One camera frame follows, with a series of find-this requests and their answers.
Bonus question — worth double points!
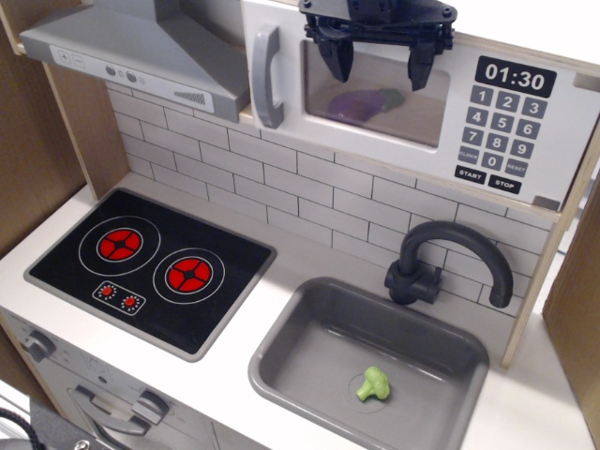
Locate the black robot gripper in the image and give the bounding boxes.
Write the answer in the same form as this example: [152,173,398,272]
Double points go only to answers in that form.
[298,0,458,91]

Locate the white toy microwave door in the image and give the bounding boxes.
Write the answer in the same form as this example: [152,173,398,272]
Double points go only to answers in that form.
[242,1,599,211]

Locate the wooden toy microwave cabinet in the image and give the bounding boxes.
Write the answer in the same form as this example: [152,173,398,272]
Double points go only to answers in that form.
[239,0,600,369]

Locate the purple toy eggplant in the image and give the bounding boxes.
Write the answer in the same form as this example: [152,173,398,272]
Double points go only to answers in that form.
[326,88,405,126]

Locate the grey toy range hood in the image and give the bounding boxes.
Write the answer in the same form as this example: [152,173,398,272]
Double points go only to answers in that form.
[20,1,250,122]

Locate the black toy faucet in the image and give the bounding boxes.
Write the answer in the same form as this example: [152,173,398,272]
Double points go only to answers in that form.
[384,221,514,308]

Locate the black toy stove top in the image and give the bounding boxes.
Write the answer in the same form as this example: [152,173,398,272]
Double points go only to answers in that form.
[24,188,277,362]

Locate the grey toy sink basin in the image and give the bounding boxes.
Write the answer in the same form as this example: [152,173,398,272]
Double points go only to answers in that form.
[248,277,489,449]

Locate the green toy broccoli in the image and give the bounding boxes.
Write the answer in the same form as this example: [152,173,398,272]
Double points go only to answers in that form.
[356,366,391,401]

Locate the grey oven knob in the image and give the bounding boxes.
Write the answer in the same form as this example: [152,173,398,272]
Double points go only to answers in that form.
[22,330,56,362]

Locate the grey microwave door handle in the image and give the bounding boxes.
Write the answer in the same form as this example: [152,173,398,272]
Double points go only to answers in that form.
[251,24,284,128]

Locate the grey oven door handle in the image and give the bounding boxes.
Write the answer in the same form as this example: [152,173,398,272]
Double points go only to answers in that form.
[69,385,171,437]

